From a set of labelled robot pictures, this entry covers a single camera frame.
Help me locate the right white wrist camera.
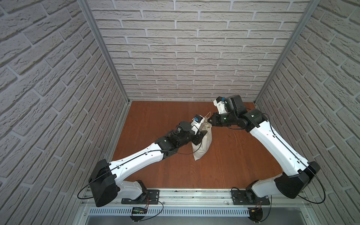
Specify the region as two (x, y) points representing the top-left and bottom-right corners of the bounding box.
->
(213, 97), (227, 114)

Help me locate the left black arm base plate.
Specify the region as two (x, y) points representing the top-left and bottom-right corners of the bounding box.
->
(121, 189), (160, 205)

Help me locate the small controller board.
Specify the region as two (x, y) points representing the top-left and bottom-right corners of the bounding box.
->
(130, 207), (148, 220)
(248, 208), (263, 223)

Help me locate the cream cloth drawstring bag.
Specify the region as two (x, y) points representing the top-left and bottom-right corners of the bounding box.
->
(192, 112), (212, 161)

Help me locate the aluminium mounting rail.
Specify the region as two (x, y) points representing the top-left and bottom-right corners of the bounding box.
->
(76, 188), (313, 224)

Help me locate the right small controller board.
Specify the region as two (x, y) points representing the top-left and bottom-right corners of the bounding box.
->
(248, 208), (263, 223)

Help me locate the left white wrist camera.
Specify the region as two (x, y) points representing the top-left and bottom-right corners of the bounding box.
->
(191, 114), (205, 132)

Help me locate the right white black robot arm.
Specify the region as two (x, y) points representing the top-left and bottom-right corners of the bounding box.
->
(208, 95), (320, 201)

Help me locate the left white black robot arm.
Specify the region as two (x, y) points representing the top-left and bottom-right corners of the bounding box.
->
(89, 121), (206, 207)

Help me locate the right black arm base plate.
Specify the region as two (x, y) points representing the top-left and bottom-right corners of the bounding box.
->
(230, 189), (271, 206)

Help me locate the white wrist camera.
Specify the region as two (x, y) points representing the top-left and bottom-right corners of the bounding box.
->
(191, 114), (205, 132)
(213, 97), (227, 114)

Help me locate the left small controller board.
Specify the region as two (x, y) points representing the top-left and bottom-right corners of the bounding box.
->
(130, 207), (148, 220)

